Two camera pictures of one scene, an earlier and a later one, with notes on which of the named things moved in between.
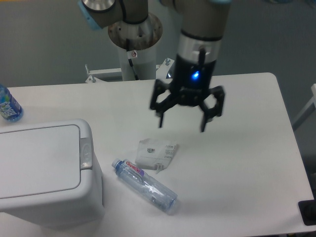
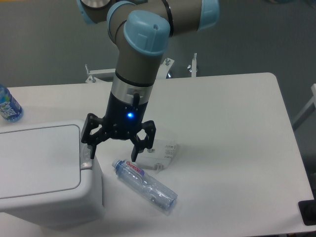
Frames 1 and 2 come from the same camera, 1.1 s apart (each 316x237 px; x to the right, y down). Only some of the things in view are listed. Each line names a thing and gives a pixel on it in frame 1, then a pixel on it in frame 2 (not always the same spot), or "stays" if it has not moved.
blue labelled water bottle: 10,108 stays
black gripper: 190,87 -> 124,118
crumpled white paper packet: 155,155 stays
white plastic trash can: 50,175 stays
